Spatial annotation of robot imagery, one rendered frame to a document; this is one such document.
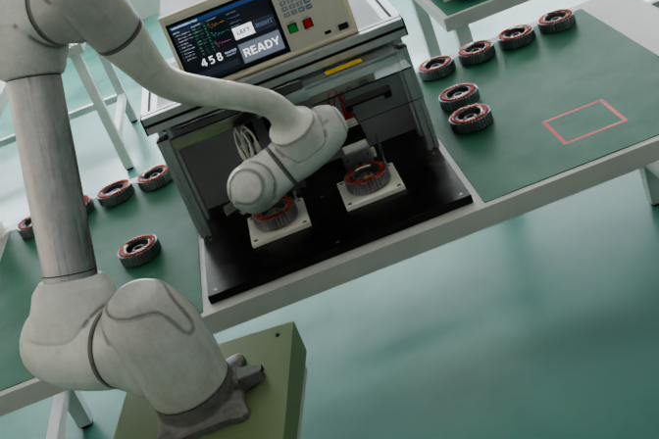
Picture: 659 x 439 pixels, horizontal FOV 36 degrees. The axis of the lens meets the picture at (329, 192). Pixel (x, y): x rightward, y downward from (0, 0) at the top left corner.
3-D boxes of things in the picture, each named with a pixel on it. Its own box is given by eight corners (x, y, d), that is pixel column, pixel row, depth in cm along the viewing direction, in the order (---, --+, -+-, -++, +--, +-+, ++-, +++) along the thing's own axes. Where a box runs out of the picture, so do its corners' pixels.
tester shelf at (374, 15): (408, 34, 244) (403, 18, 242) (147, 136, 244) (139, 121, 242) (375, -5, 284) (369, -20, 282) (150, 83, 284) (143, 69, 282)
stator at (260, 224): (302, 220, 242) (296, 207, 241) (259, 238, 242) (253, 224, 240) (295, 202, 252) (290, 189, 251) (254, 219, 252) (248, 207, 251)
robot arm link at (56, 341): (99, 403, 177) (12, 403, 188) (158, 375, 191) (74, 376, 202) (18, -34, 171) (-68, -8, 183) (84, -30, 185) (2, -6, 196)
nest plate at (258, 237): (311, 225, 241) (310, 221, 240) (253, 248, 241) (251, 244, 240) (304, 201, 254) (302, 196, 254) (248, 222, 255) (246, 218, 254)
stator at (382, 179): (395, 184, 242) (390, 170, 240) (352, 201, 242) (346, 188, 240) (385, 167, 252) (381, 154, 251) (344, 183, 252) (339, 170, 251)
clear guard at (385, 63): (425, 97, 223) (417, 73, 221) (324, 136, 224) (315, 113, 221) (394, 57, 253) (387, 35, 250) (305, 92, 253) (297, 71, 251)
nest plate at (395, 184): (406, 189, 241) (404, 184, 240) (347, 212, 241) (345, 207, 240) (393, 166, 254) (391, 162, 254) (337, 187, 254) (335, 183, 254)
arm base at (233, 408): (271, 411, 176) (258, 388, 174) (156, 457, 178) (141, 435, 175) (265, 348, 192) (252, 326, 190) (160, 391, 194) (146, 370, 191)
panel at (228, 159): (427, 123, 270) (392, 22, 257) (197, 213, 270) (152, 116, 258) (426, 122, 271) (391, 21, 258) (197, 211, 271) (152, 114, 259)
